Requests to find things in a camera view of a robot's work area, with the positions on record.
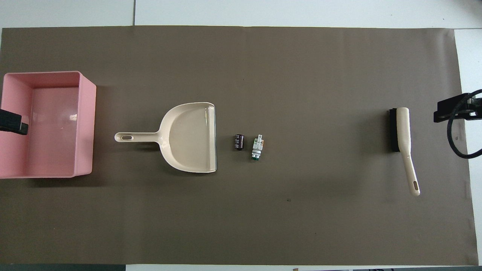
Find pink plastic bin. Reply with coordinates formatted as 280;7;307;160
0;71;97;179

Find white green electronic component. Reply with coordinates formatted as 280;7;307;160
251;133;265;163

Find cream plastic dustpan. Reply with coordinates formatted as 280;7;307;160
114;102;217;174

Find cream hand brush black bristles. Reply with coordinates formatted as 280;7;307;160
389;107;421;196

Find black cable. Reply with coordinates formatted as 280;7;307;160
447;89;482;160

